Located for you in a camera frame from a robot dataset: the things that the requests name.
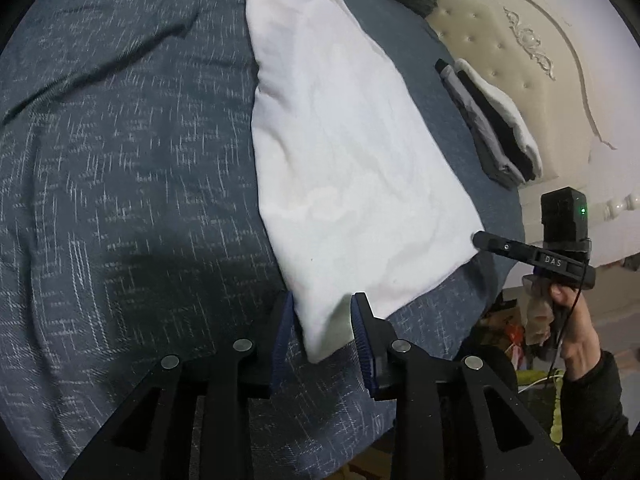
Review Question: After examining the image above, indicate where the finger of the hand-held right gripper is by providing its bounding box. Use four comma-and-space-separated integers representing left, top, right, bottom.
472, 231, 538, 263

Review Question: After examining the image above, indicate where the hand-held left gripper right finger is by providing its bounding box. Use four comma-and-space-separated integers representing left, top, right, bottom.
351, 292, 581, 480

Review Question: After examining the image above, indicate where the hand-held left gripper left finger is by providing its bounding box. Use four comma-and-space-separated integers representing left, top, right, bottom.
62, 292, 296, 480

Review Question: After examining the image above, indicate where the white polo shirt black trim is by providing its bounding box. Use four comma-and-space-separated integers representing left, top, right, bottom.
245, 0, 485, 365

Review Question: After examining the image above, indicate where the person's right forearm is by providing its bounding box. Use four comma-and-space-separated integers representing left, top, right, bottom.
560, 352, 640, 480

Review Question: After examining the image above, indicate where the person's right hand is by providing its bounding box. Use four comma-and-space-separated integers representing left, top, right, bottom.
522, 277, 601, 381

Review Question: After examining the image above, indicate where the black folded garment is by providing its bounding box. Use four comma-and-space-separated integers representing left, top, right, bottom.
452, 67, 531, 183

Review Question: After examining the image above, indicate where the grey folded garment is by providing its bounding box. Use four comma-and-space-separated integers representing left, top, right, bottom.
435, 60, 521, 191

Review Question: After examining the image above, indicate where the cream tufted headboard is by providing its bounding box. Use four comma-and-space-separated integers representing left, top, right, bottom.
425, 0, 640, 266

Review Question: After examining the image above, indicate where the blue-grey patterned bed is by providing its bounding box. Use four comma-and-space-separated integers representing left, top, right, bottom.
0, 0, 526, 480

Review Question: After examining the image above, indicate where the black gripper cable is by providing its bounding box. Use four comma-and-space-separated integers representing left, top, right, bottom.
547, 255, 591, 386

